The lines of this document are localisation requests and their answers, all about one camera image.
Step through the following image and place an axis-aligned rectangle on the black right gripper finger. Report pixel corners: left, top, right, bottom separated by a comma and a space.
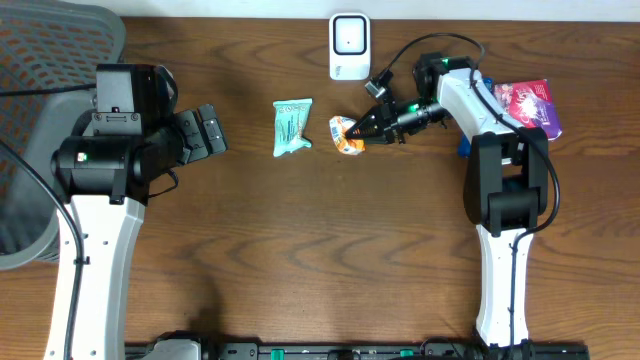
345, 127, 393, 145
350, 104, 395, 131

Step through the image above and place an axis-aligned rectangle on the orange tissue pack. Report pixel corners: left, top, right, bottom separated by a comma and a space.
329, 116, 366, 156

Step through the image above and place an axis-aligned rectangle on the blue snack bar wrapper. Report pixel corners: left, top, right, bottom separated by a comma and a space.
457, 77, 494, 158

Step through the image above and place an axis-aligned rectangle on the teal wet wipes pack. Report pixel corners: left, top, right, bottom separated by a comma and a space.
273, 98, 313, 157

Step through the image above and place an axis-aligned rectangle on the purple snack package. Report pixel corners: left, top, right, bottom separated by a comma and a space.
493, 79, 563, 141

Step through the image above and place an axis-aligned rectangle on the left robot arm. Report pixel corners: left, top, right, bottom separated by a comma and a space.
45, 104, 228, 359

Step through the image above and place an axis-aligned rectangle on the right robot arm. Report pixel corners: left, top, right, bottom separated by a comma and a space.
346, 54, 548, 349

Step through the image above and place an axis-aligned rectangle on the white barcode scanner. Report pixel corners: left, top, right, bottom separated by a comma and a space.
329, 12, 371, 81

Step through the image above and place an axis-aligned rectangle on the grey plastic mesh basket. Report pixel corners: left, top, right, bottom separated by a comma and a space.
1, 1, 126, 270

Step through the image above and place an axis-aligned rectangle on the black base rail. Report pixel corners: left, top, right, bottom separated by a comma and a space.
124, 337, 590, 360

